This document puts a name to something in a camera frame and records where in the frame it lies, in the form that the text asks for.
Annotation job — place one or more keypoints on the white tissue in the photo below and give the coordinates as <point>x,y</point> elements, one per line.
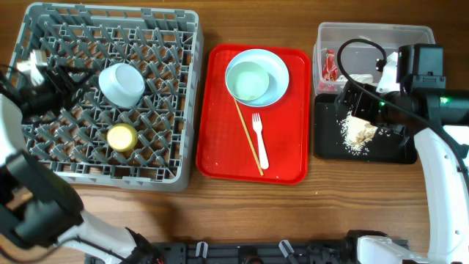
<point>360,78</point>

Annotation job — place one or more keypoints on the clear plastic bin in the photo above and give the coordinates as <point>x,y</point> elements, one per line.
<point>360,58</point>

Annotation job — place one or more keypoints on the wooden chopstick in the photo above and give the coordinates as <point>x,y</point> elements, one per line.
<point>247,134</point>

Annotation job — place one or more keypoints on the yellow plastic cup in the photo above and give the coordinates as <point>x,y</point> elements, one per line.
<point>122,137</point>

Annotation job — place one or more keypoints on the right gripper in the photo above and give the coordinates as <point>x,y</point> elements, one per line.
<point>361,106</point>

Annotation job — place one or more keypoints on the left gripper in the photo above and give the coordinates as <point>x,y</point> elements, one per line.
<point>67,92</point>

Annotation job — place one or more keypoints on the light green bowl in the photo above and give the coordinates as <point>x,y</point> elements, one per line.
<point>247,81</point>

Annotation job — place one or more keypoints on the light blue plate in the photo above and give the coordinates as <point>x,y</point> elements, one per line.
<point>277,70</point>

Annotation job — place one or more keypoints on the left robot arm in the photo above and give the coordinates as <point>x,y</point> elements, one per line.
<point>38,208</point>

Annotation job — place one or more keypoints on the light blue bowl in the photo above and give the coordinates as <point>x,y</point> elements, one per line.
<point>122,84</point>

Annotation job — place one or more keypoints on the red snack wrapper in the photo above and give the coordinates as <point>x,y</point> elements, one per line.
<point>330,70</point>

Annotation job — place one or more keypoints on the red serving tray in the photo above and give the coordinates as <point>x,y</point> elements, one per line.
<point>223,150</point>

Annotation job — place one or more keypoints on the white plastic fork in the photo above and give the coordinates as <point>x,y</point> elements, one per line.
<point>257,126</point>

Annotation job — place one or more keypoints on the grey dishwasher rack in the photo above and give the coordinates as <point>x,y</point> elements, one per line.
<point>164,45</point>

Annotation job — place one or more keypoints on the rice food scraps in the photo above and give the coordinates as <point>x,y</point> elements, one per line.
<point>358,135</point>

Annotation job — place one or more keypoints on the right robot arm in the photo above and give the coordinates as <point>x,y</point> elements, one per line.
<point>437,120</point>

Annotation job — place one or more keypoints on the black waste tray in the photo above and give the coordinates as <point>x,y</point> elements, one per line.
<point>332,137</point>

